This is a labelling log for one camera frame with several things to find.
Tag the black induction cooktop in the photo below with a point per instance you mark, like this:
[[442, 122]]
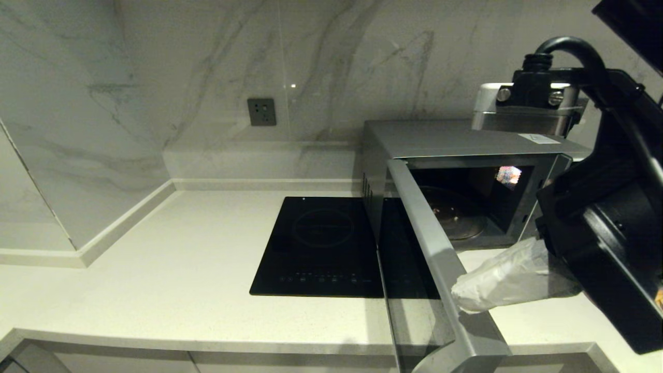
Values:
[[311, 248]]

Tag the grey cabinet front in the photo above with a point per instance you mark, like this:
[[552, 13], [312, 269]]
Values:
[[549, 364], [285, 363], [103, 360]]

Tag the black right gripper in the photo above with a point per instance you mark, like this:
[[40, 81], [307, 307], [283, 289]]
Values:
[[611, 238]]

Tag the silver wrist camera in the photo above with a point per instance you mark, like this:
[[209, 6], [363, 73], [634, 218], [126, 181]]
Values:
[[518, 122]]

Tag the grey single wall socket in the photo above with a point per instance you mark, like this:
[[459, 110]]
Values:
[[261, 112]]

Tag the silver microwave door dark window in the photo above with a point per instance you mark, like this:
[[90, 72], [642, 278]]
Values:
[[440, 259]]

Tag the silver Panasonic microwave oven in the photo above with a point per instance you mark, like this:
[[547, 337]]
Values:
[[440, 137]]

